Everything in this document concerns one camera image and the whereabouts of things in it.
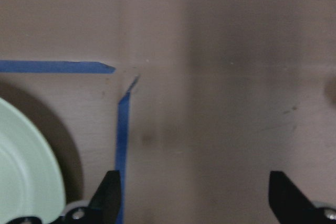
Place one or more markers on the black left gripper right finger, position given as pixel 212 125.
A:
pixel 290 205

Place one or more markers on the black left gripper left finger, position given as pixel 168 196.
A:
pixel 107 197

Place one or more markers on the light green plate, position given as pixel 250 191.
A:
pixel 31 179

